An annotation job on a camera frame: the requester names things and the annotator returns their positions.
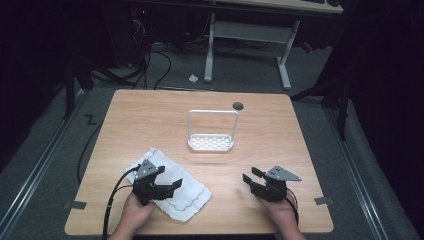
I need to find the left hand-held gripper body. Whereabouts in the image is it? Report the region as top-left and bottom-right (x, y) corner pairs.
(132, 159), (175, 206)

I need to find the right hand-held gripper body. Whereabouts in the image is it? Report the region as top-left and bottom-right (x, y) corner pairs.
(250, 165), (303, 203)

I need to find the white cloth with thin stripes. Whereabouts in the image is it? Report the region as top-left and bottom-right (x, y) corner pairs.
(123, 147), (214, 223)

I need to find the person's right hand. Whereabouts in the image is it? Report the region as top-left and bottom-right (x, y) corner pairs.
(256, 195), (300, 235)

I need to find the person's left hand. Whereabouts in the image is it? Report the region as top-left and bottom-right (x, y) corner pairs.
(116, 192), (158, 236)

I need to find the grey tape piece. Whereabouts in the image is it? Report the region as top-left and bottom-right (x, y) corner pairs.
(67, 200), (88, 211)
(313, 196), (334, 206)

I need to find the white rack with slotted base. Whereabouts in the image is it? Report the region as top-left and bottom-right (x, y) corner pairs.
(186, 109), (240, 153)

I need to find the black metal stand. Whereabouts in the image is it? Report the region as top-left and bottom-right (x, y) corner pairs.
(62, 59), (96, 120)
(289, 66), (352, 142)

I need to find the white-framed wooden desk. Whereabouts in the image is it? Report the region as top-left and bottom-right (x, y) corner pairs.
(203, 0), (345, 91)

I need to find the black and red gripper cable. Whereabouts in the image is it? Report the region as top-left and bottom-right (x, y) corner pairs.
(285, 187), (300, 225)

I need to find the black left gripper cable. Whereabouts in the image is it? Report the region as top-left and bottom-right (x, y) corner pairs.
(102, 165), (140, 240)

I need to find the metal floor rail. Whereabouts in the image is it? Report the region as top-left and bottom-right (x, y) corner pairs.
(324, 108), (389, 240)
(0, 88), (88, 234)

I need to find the bundle of black cables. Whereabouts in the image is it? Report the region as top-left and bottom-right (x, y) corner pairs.
(128, 18), (173, 91)

